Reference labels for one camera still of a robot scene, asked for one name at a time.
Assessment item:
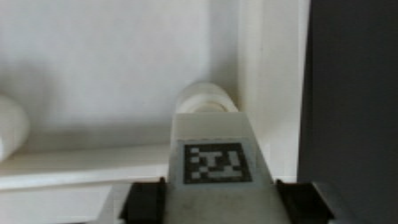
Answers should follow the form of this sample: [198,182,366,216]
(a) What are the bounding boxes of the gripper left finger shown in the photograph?
[119,178,167,224]

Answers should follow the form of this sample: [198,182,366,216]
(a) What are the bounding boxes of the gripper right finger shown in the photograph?
[275,180,334,224]

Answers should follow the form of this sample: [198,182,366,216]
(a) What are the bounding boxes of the white table leg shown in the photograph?
[165,83,289,224]

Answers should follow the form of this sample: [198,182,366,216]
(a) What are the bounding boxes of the white square table top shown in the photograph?
[0,0,310,224]

